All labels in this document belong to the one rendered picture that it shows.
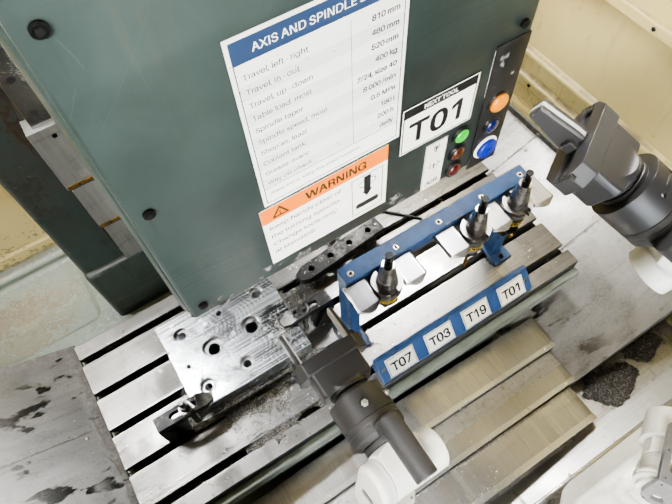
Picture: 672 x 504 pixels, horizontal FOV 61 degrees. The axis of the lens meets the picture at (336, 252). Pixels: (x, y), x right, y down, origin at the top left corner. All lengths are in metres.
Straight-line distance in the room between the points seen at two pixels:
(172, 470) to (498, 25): 1.13
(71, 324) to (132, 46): 1.65
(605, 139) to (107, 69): 0.51
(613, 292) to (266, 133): 1.37
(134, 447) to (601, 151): 1.15
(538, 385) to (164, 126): 1.35
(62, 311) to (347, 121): 1.60
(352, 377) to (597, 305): 1.00
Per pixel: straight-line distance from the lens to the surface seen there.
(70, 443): 1.76
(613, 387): 1.77
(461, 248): 1.18
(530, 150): 1.87
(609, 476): 0.98
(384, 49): 0.51
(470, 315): 1.42
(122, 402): 1.48
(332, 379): 0.86
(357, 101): 0.53
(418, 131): 0.63
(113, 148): 0.44
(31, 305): 2.09
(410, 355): 1.37
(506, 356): 1.62
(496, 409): 1.57
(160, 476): 1.41
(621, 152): 0.72
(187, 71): 0.42
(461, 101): 0.65
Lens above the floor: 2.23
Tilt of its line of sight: 61 degrees down
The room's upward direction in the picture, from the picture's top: 5 degrees counter-clockwise
